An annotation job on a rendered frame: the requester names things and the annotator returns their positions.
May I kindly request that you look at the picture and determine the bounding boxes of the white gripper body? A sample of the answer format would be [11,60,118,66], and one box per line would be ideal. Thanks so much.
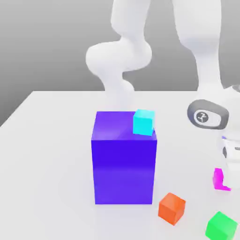
[222,160,240,189]

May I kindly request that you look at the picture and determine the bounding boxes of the small magenta cube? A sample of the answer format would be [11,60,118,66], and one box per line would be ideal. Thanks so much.
[212,167,232,192]

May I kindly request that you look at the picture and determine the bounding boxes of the small green cube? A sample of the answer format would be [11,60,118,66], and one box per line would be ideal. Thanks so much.
[205,211,239,240]

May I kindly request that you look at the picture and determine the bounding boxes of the small orange cube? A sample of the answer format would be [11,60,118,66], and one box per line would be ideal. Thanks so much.
[157,192,187,226]

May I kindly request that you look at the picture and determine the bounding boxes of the small cyan cube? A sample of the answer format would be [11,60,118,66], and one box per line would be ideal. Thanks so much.
[132,109,156,137]

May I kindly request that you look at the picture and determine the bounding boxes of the large purple box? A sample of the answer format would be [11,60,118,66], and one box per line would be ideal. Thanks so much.
[91,111,158,205]

